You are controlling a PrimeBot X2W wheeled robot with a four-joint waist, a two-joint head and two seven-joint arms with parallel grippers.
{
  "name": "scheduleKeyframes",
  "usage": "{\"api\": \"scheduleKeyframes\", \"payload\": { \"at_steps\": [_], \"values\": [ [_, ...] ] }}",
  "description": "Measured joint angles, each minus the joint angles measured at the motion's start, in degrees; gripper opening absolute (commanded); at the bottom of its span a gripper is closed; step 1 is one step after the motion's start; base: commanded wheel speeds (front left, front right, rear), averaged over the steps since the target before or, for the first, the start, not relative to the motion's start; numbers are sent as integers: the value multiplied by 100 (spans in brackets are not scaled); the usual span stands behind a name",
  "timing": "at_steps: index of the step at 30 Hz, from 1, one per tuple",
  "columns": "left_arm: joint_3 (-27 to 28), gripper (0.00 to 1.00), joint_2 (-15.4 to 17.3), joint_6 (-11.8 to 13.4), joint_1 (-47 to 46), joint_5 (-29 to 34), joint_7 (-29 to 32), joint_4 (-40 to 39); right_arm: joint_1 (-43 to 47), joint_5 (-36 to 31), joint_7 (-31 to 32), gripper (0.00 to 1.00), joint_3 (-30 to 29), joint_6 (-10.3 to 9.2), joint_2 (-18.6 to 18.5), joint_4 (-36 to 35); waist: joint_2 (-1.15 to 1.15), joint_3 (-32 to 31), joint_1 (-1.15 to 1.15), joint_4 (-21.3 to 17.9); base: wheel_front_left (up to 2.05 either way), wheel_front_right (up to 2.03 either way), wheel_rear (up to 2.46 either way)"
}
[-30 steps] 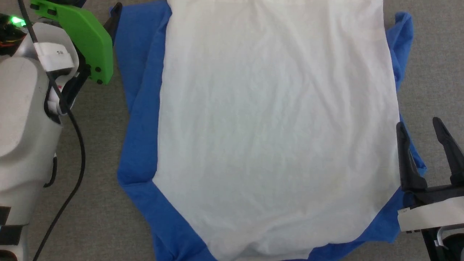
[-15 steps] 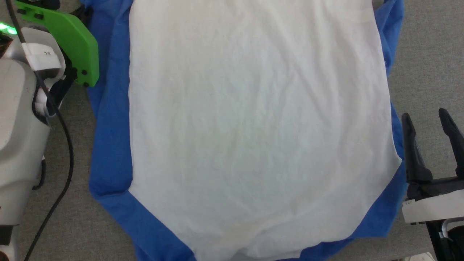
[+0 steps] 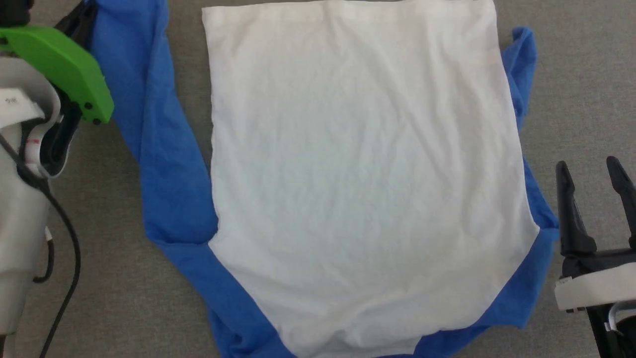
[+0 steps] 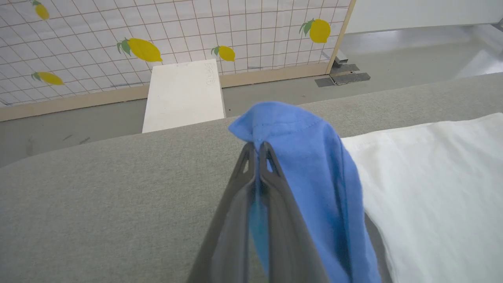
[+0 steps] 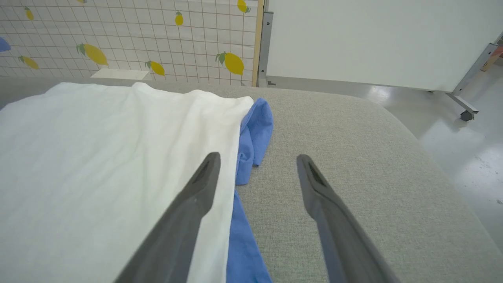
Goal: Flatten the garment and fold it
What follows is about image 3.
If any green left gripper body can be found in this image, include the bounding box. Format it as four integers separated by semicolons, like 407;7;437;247
0;26;115;176

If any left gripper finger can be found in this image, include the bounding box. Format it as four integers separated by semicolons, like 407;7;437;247
54;0;98;46
0;0;33;26

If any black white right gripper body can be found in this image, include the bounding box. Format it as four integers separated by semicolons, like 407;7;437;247
554;246;636;358

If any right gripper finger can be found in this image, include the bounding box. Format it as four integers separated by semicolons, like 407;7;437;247
556;161;597;257
606;156;636;249

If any white and blue garment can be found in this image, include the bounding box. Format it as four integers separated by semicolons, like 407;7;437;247
89;0;559;358

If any white cloth garment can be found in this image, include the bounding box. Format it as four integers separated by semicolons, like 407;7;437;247
0;0;636;358

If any long black arm cable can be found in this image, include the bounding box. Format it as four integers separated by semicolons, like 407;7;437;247
0;134;82;358

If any short black arm cable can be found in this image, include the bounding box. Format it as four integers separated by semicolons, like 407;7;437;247
32;228;55;284

